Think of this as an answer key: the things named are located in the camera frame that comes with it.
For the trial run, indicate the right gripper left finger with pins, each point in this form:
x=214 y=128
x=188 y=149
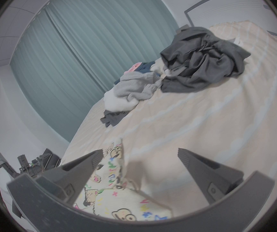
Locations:
x=54 y=180

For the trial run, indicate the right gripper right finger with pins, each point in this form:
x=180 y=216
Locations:
x=221 y=179

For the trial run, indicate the white printed pyjama top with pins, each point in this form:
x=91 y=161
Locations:
x=119 y=202

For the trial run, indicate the pile of clothes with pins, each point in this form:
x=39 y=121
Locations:
x=131 y=90

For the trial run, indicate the bed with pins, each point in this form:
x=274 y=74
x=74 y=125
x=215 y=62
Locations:
x=201 y=129

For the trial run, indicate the blue-green curtain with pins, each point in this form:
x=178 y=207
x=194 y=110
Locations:
x=116 y=20
x=44 y=81

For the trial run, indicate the black garment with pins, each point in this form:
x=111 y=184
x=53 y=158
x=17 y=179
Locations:
x=201 y=61

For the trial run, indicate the grey garment with white trim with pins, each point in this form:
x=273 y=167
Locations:
x=237 y=41

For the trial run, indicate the grey bedside table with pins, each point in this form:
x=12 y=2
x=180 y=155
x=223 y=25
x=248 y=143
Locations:
x=182 y=29

